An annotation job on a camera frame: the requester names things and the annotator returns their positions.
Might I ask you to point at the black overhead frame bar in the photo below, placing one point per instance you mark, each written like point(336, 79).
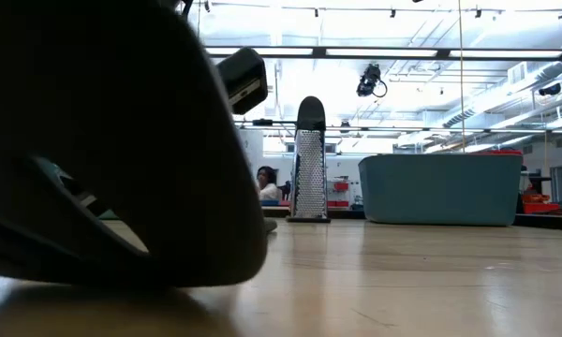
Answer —
point(318, 52)

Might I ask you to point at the black overhead camera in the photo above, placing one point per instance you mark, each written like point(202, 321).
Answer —
point(367, 82)

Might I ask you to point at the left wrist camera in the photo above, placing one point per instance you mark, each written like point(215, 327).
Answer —
point(241, 75)

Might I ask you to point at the black table frame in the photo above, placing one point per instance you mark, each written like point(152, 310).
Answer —
point(543, 221)

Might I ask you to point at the black ceiling device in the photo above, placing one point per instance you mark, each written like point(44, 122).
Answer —
point(550, 89)

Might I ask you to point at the blue-grey plastic bin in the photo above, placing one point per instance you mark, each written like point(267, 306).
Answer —
point(440, 187)

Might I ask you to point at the red storage box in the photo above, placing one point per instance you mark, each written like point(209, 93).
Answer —
point(341, 186)
point(338, 203)

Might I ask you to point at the red plastic container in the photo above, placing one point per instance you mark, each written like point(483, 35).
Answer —
point(501, 152)

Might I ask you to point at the orange crate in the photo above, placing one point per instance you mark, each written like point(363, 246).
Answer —
point(536, 197)

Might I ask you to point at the person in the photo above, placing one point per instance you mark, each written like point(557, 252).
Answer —
point(268, 187)

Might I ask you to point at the red crate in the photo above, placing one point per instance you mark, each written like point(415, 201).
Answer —
point(541, 208)

